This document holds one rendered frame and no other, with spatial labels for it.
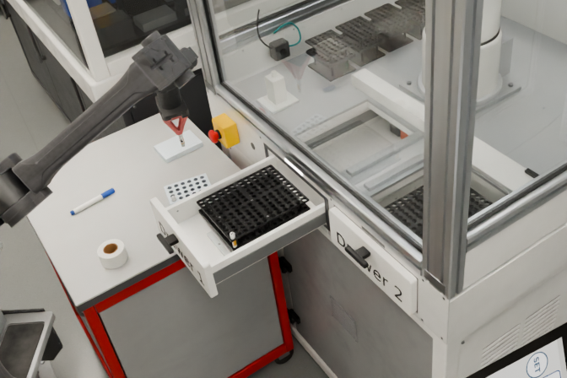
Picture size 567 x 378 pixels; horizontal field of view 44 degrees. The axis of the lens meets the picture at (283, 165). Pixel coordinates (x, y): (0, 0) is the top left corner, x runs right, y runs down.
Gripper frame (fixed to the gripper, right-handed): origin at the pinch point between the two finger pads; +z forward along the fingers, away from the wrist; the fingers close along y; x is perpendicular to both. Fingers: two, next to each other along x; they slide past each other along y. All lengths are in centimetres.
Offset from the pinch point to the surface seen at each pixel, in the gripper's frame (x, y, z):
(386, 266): -30, -61, 5
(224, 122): -13.5, 6.9, 7.1
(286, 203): -17.9, -31.7, 7.1
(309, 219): -21.5, -37.2, 9.4
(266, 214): -12.2, -33.2, 7.0
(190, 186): 1.0, -1.1, 19.1
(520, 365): -31, -104, -17
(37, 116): 56, 190, 103
